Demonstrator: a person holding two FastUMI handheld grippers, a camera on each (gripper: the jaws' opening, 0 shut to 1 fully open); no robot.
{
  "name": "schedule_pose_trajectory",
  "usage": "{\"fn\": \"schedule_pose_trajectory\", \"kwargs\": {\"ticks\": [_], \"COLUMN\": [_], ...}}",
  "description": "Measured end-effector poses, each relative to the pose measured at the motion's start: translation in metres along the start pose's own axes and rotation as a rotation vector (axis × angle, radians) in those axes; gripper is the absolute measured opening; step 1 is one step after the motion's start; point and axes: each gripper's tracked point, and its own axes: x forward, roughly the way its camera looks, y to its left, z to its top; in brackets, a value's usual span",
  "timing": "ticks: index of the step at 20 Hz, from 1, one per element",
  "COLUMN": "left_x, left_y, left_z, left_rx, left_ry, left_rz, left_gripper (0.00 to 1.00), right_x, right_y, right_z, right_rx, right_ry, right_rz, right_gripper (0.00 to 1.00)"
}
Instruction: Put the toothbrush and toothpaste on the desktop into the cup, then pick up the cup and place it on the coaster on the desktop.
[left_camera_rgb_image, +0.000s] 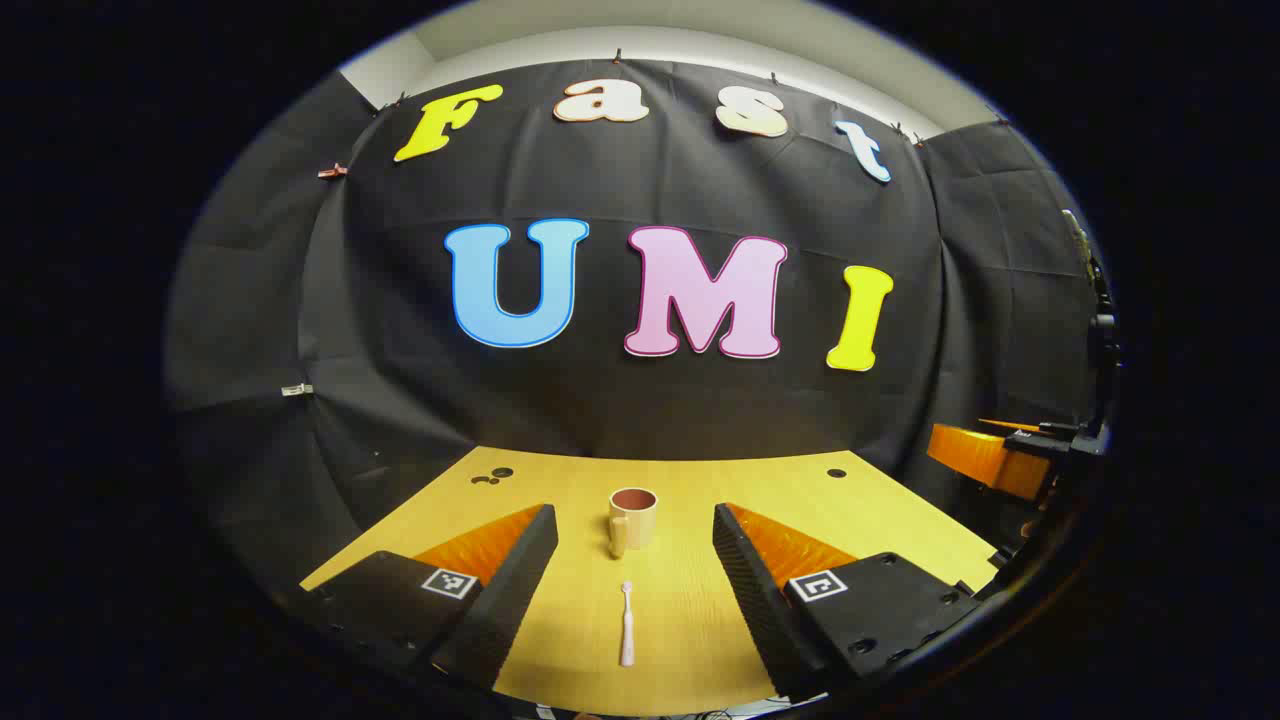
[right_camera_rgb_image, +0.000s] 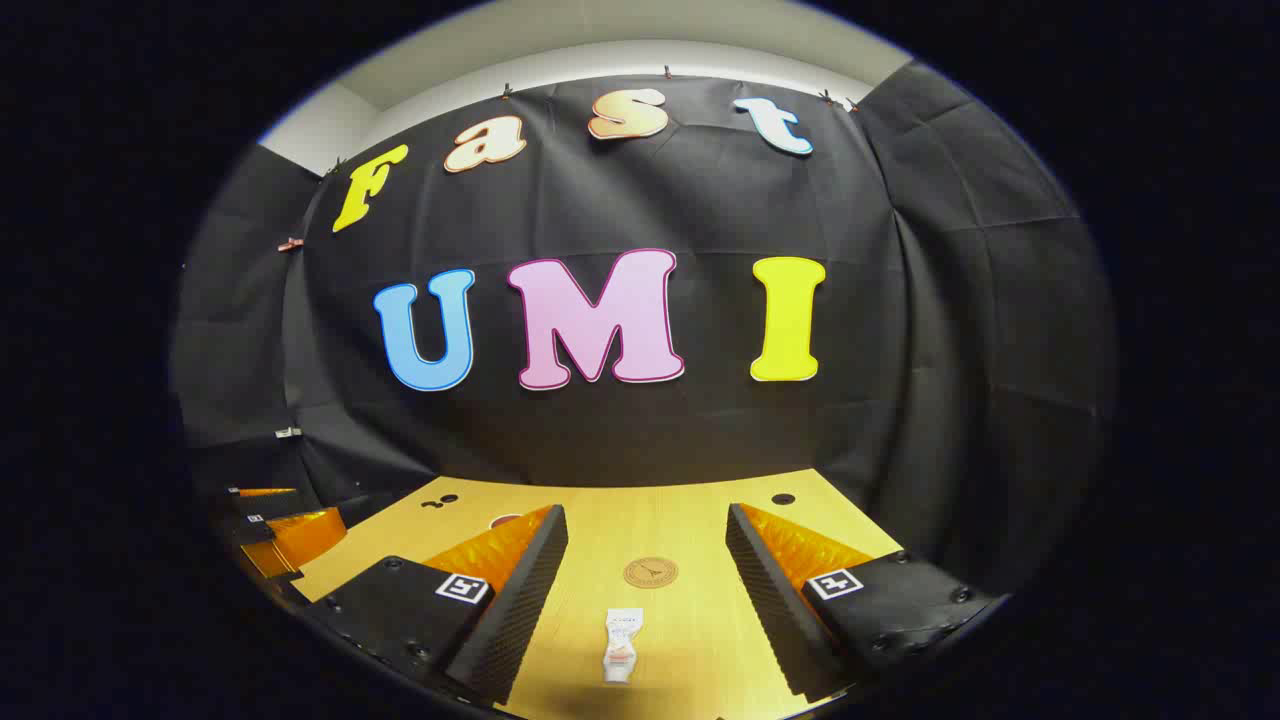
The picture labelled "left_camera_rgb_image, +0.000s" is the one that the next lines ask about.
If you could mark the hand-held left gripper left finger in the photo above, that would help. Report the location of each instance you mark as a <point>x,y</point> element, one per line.
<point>505,590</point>

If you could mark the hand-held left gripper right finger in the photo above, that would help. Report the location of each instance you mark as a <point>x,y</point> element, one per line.
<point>755,590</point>

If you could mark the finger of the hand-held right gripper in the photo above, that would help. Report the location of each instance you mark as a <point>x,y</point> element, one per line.
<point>985,460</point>

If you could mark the yellow wooden desktop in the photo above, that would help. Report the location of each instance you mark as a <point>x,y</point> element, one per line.
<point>680,620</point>

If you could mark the pale pink toothbrush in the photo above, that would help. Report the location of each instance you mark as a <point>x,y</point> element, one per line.
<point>627,640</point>

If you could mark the black backdrop cloth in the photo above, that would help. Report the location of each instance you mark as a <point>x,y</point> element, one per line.
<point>700,410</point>

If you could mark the orange clip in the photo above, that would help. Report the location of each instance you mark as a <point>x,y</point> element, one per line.
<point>333,171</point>

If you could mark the beige cup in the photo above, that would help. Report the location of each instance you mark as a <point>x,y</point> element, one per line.
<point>640,525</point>

